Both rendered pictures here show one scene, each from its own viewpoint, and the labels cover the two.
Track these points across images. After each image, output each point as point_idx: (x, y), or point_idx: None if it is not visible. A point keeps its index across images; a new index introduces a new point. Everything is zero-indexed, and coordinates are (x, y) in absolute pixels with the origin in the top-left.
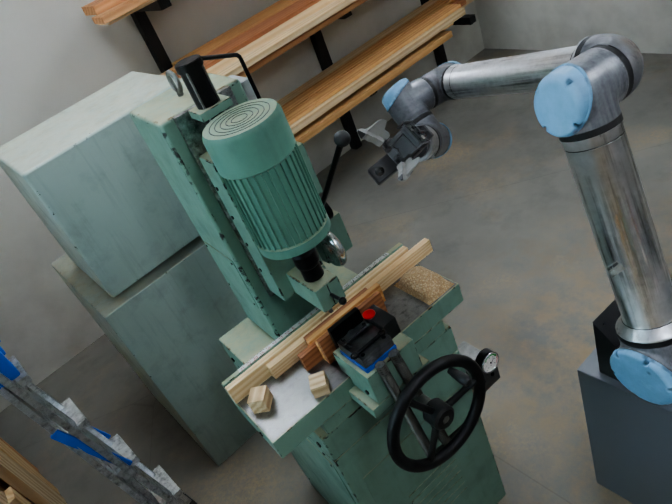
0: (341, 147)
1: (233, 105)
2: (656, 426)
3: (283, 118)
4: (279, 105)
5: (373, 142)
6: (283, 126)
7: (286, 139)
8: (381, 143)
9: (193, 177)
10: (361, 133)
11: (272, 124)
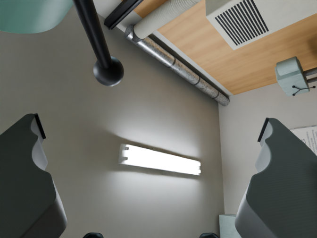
0: (110, 56)
1: None
2: None
3: (45, 27)
4: (19, 33)
5: (37, 167)
6: (55, 20)
7: (67, 7)
8: (63, 209)
9: None
10: (41, 124)
11: (62, 19)
